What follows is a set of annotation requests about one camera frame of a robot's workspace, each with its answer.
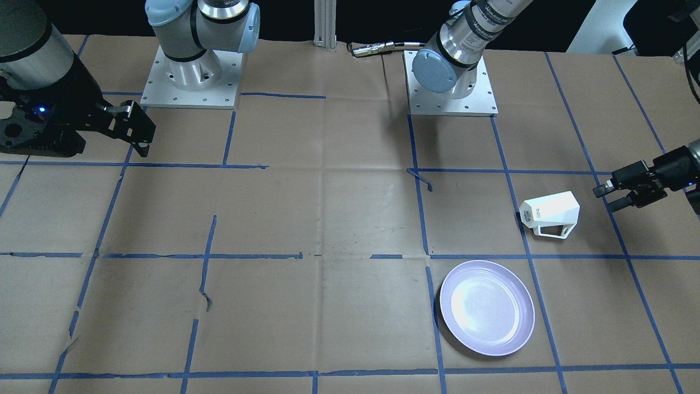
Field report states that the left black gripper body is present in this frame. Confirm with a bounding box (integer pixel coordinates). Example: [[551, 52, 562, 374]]
[[645, 146, 699, 208]]

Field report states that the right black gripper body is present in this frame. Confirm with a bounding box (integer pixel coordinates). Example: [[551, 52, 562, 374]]
[[1, 55, 118, 158]]

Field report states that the white faceted mug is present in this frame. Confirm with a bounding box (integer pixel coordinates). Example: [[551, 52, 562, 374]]
[[518, 190, 580, 240]]

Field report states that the lavender plate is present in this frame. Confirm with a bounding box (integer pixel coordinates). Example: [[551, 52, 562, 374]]
[[438, 260, 536, 357]]

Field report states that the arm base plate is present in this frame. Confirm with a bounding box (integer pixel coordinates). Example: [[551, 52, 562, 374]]
[[404, 50, 499, 117], [140, 48, 245, 110]]

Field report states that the aluminium frame post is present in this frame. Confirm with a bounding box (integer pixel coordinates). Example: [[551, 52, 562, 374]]
[[313, 0, 337, 52]]

